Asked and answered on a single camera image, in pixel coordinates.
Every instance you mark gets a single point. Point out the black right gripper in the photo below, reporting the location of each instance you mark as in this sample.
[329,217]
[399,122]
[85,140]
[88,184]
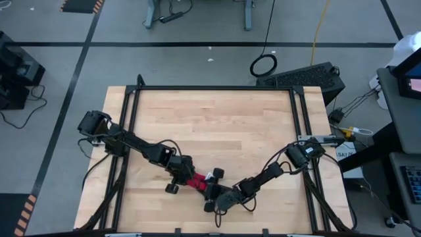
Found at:
[217,192]

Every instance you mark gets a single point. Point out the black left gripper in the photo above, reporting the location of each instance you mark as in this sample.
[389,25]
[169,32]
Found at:
[182,168]

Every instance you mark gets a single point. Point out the red towel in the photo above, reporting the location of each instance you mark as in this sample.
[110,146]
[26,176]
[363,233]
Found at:
[197,181]

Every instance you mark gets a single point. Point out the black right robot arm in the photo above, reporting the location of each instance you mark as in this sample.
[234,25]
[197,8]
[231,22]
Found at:
[260,181]

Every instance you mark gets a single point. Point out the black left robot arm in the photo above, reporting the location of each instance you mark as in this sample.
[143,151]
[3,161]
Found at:
[138,143]

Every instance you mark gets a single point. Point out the white labelled box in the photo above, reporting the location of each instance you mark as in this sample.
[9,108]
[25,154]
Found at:
[345,154]

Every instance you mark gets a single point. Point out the black power adapter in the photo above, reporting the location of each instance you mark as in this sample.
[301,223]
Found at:
[336,116]

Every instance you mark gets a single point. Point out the black perforated computer tower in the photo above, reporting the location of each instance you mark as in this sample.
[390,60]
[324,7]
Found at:
[306,77]

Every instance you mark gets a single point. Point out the black power strip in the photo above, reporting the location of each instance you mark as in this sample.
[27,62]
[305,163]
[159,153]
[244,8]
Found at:
[171,17]

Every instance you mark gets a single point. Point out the grey desk leg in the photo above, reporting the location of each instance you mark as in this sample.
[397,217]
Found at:
[247,16]
[151,14]

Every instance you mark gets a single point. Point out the black desk foot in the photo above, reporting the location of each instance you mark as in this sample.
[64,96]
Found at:
[378,148]

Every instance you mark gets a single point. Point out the black hazard-striped mat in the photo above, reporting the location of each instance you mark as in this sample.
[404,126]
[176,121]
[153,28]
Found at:
[80,6]
[10,214]

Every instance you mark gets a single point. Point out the black equipment box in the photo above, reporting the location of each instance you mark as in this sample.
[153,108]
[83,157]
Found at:
[13,97]

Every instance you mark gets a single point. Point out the black caster wheel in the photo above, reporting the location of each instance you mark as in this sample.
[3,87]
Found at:
[390,222]

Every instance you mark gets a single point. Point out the black equipment case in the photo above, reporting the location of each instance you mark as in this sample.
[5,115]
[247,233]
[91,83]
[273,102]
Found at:
[23,70]

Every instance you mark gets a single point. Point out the grey desk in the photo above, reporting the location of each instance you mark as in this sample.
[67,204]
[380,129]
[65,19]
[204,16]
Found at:
[404,125]
[396,184]

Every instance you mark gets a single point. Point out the black keyboard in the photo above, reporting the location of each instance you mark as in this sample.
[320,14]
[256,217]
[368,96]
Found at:
[412,184]

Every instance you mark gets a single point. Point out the black monitor with lit screen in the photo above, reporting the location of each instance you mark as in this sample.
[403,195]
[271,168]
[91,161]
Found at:
[403,87]

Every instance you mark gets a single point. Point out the white bag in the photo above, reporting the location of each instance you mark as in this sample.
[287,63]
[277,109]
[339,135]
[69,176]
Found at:
[406,46]

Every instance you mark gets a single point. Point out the black aluminium table frame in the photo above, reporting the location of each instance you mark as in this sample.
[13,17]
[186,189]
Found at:
[213,88]

